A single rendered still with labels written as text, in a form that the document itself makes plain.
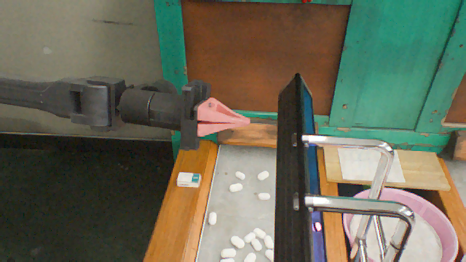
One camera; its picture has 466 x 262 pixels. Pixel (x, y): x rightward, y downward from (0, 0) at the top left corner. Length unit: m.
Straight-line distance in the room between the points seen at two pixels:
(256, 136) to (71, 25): 1.21
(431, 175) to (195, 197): 0.66
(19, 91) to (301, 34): 0.68
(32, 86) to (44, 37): 1.47
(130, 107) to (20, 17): 1.60
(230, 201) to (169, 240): 0.21
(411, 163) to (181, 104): 0.83
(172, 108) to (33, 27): 1.63
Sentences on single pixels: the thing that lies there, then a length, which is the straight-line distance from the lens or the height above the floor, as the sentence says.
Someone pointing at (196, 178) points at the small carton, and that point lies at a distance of 1.11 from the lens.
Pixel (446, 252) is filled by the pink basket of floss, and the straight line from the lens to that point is 1.14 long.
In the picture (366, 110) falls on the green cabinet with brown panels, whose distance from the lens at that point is 1.22.
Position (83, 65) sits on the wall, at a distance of 2.18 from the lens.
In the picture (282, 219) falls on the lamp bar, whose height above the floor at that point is 1.07.
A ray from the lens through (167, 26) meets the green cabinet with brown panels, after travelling 1.09.
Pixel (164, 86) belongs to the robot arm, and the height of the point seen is 1.20.
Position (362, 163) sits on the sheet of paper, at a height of 0.78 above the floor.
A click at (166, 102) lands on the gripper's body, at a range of 0.62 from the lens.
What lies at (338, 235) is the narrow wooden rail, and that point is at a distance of 1.04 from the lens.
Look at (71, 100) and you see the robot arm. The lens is 0.69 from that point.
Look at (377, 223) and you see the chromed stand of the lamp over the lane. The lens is 0.82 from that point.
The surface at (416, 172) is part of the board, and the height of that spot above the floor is 0.78.
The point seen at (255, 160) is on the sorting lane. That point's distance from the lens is 1.23.
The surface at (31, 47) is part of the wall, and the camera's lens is 2.25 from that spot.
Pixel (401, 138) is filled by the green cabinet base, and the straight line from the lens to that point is 1.29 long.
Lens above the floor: 1.57
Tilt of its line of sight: 39 degrees down
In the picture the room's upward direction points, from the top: straight up
